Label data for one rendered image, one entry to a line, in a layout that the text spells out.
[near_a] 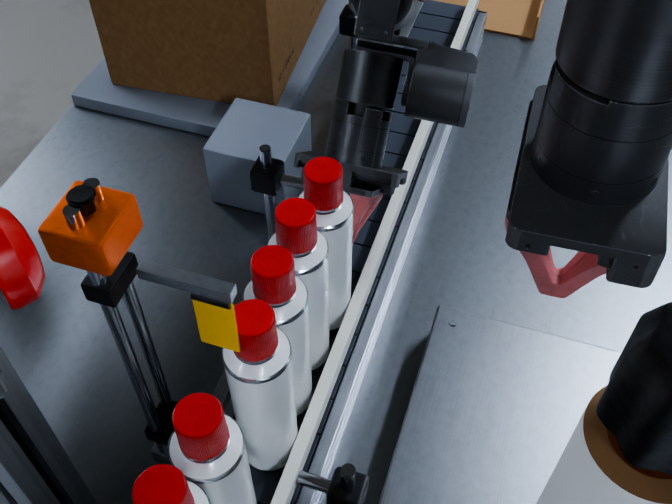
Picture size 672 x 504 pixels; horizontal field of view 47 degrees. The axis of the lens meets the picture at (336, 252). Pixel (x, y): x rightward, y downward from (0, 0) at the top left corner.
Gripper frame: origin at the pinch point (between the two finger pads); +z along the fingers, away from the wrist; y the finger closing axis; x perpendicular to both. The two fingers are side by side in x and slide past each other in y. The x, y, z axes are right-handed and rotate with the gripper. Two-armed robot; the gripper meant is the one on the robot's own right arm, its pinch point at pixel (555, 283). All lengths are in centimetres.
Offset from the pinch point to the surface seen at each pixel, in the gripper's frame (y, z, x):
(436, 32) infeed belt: 67, 31, 18
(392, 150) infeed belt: 41, 31, 18
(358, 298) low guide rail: 15.6, 27.4, 15.5
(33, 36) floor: 156, 116, 168
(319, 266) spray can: 9.1, 15.0, 17.0
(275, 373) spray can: -1.5, 14.7, 17.0
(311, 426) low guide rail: 1.1, 27.3, 15.7
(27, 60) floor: 143, 116, 163
